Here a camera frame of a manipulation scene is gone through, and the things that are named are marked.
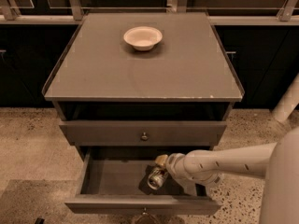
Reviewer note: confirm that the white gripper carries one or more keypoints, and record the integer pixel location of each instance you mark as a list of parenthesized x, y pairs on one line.
[(172, 162)]

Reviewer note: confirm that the green 7up can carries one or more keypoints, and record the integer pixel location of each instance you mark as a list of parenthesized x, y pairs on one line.
[(154, 180)]

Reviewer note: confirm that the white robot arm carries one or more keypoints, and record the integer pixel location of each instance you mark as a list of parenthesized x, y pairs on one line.
[(277, 163)]

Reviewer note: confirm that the brass top drawer knob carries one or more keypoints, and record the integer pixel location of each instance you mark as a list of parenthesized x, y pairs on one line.
[(144, 137)]

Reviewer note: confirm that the brass drawer knob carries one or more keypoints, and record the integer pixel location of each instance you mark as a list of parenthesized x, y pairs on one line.
[(146, 218), (144, 137)]

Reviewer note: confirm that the brass middle drawer knob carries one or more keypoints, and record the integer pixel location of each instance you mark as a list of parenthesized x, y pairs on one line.
[(146, 218)]

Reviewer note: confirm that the open middle grey drawer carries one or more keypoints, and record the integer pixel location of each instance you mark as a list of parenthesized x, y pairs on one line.
[(113, 180)]

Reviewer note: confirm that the grey drawer cabinet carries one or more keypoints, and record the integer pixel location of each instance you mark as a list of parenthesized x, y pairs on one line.
[(185, 77)]

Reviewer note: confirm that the top grey drawer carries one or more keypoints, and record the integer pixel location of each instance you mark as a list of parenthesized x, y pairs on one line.
[(127, 133)]

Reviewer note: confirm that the white paper bowl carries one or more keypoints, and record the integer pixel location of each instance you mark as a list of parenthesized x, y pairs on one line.
[(143, 38)]

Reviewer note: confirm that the metal railing with glass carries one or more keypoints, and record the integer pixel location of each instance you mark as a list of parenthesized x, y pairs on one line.
[(219, 12)]

